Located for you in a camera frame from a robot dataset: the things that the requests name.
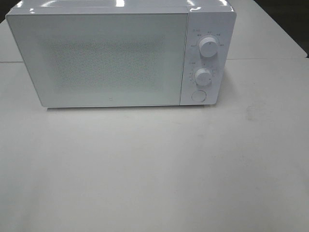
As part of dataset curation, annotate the round white door button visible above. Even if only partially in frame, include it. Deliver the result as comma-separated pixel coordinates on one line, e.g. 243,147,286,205
192,90,207,102

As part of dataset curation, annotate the white dial knob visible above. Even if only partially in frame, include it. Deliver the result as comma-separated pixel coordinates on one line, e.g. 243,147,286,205
197,35,219,58
194,68,212,86

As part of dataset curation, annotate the white microwave door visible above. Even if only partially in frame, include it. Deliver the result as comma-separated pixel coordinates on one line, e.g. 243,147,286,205
7,14,187,107

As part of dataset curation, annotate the white microwave oven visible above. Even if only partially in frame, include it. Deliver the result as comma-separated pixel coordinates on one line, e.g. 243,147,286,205
6,0,237,107

